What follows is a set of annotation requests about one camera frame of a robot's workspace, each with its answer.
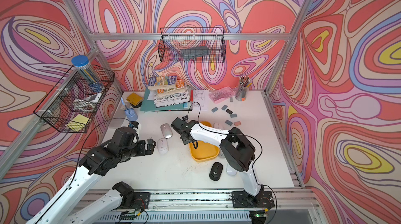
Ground white grey mouse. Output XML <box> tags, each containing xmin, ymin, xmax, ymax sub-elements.
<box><xmin>160</xmin><ymin>123</ymin><xmax>173</xmax><ymax>139</ymax></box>

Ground yellow storage tray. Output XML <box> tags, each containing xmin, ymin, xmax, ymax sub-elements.
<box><xmin>189</xmin><ymin>123</ymin><xmax>221</xmax><ymax>162</ymax></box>

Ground black computer mouse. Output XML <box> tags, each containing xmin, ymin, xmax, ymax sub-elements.
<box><xmin>209</xmin><ymin>162</ymin><xmax>223</xmax><ymax>181</ymax></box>

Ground white slim mouse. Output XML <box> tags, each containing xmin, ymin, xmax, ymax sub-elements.
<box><xmin>226</xmin><ymin>164</ymin><xmax>237</xmax><ymax>176</ymax></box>

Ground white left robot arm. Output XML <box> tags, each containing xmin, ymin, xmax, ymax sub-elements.
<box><xmin>28</xmin><ymin>123</ymin><xmax>156</xmax><ymax>224</ymax></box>

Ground pink plastic box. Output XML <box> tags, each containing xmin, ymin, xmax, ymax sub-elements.
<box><xmin>208</xmin><ymin>87</ymin><xmax>235</xmax><ymax>104</ymax></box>

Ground white paper sheet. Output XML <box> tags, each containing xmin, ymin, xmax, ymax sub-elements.
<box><xmin>192</xmin><ymin>89</ymin><xmax>209</xmax><ymax>111</ymax></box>

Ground blue pen cup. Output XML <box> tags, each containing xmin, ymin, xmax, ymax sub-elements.
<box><xmin>121</xmin><ymin>98</ymin><xmax>138</xmax><ymax>122</ymax></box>

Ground stack of magazines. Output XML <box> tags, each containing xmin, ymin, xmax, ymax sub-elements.
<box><xmin>147</xmin><ymin>75</ymin><xmax>190</xmax><ymax>108</ymax></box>

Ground green folder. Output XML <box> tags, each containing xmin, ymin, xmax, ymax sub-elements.
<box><xmin>140</xmin><ymin>88</ymin><xmax>190</xmax><ymax>112</ymax></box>

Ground grey eraser near tray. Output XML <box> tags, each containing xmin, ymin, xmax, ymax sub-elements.
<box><xmin>225</xmin><ymin>120</ymin><xmax>233</xmax><ymax>126</ymax></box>

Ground yellow sticky notes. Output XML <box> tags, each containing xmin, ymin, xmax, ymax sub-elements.
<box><xmin>66</xmin><ymin>114</ymin><xmax>89</xmax><ymax>132</ymax></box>

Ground metal mesh pencil cup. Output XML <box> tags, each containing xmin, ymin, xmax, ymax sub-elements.
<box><xmin>235</xmin><ymin>76</ymin><xmax>252</xmax><ymax>101</ymax></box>

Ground blue lid pencil jar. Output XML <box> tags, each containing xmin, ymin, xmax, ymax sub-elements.
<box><xmin>71</xmin><ymin>55</ymin><xmax>104</xmax><ymax>93</ymax></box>

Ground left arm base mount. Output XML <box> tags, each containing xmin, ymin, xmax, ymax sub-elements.
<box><xmin>112</xmin><ymin>182</ymin><xmax>151</xmax><ymax>210</ymax></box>

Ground black wire basket on wall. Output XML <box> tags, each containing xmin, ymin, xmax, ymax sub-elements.
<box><xmin>158</xmin><ymin>27</ymin><xmax>227</xmax><ymax>63</ymax></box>

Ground black wire basket left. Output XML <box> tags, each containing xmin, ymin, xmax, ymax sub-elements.
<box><xmin>34</xmin><ymin>65</ymin><xmax>115</xmax><ymax>133</ymax></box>

